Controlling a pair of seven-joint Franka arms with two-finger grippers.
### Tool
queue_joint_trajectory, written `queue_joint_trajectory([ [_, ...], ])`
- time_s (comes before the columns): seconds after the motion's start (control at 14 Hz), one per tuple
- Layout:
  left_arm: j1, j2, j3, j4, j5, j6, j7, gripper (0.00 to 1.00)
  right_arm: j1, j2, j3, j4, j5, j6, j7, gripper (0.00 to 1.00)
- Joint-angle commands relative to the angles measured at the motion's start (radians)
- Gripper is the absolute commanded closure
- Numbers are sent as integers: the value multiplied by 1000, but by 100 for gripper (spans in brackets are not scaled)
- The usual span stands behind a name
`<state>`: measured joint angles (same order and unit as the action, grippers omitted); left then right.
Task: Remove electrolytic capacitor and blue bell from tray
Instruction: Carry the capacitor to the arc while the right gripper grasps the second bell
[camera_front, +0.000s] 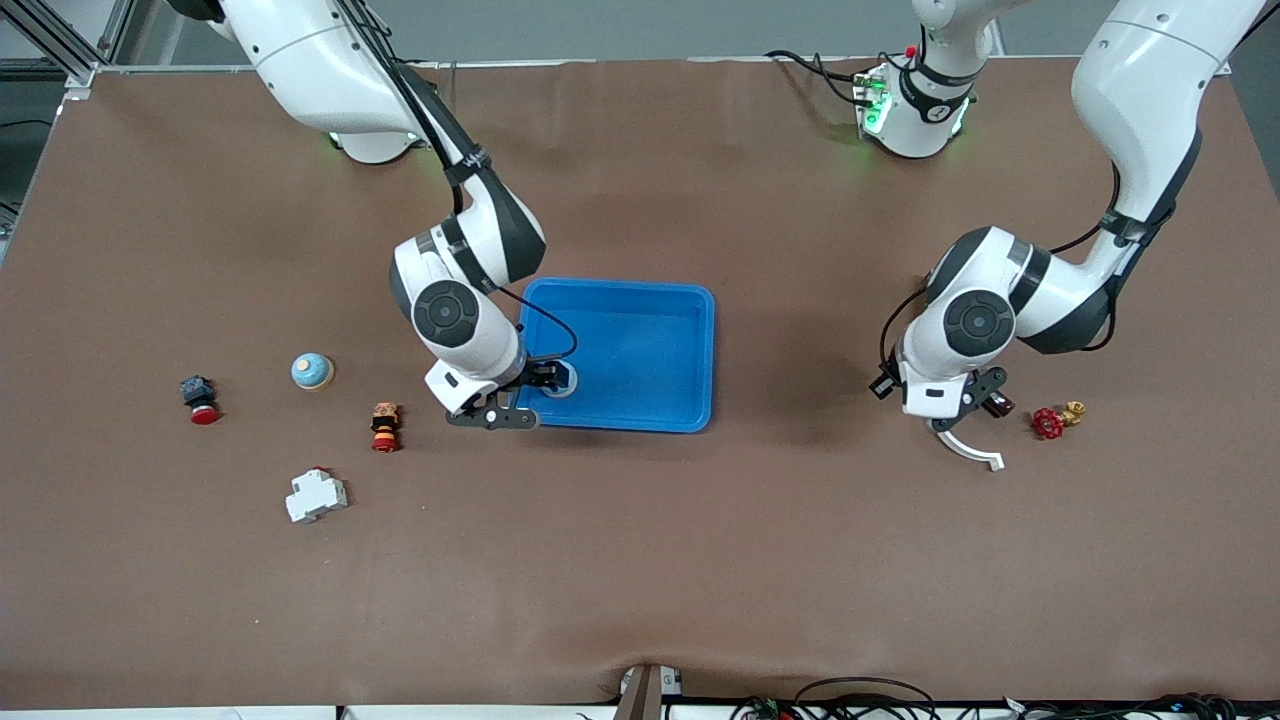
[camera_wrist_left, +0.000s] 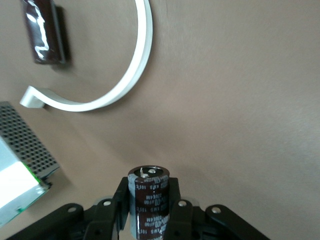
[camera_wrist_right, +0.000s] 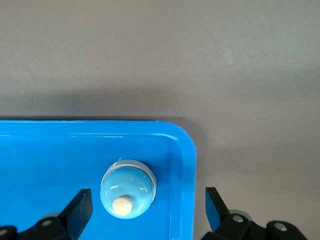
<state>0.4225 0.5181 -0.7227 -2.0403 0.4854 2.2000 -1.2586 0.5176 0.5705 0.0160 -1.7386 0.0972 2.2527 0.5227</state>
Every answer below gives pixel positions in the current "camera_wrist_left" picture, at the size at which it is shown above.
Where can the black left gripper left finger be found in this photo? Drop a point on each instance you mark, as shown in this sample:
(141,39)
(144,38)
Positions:
(100,220)

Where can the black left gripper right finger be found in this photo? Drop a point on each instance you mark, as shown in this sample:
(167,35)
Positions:
(190,222)

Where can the small dark brown capacitor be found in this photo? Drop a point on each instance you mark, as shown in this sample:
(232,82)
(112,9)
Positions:
(150,200)

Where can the large dark brown capacitor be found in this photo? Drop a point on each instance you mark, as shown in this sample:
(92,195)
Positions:
(43,30)

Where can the silver metal power supply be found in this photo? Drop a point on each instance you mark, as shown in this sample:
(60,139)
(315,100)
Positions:
(15,160)

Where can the white curved plastic bracket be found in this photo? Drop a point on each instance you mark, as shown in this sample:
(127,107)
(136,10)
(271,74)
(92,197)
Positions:
(140,60)

